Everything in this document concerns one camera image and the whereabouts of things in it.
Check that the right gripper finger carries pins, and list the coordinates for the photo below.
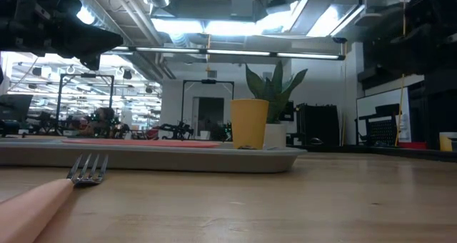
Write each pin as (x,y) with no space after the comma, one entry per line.
(421,34)

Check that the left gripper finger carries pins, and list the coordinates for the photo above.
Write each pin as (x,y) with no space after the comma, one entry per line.
(93,39)

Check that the pink round plate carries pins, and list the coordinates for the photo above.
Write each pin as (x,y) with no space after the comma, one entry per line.
(143,143)

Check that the yellow plastic cup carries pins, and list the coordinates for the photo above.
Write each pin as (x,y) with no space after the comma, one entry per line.
(250,125)

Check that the black background robot arm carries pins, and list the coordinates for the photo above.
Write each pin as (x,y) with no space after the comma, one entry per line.
(178,130)

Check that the grey-blue plastic tray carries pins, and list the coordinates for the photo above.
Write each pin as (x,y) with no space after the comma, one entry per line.
(178,161)

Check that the whiteboard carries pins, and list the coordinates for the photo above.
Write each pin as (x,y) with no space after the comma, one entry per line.
(385,98)

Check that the tall black cabinet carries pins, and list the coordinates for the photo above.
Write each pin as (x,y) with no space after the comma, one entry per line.
(439,107)

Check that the person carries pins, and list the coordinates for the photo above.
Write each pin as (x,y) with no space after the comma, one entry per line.
(104,116)

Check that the black computer monitor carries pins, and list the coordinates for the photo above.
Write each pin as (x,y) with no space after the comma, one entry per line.
(14,107)

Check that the black perforated cart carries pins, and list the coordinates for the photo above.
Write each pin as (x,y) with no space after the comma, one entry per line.
(383,132)

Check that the yellow container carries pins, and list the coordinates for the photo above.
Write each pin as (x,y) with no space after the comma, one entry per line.
(445,143)

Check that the red flat object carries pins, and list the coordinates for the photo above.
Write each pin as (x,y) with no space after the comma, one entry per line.
(412,145)

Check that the long LED light bar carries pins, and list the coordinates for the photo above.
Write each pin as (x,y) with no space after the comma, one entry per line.
(232,52)

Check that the green leafy plant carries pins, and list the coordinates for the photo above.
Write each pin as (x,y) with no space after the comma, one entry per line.
(275,93)

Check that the white plant pot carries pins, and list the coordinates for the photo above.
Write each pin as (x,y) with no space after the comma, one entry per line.
(276,136)

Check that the black frame stand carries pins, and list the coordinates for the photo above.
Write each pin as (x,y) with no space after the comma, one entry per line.
(208,81)
(85,75)

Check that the black wall-mounted unit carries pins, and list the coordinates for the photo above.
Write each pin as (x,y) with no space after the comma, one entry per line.
(392,60)

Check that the black aluminium table frame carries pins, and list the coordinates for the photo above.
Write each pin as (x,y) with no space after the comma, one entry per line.
(392,152)

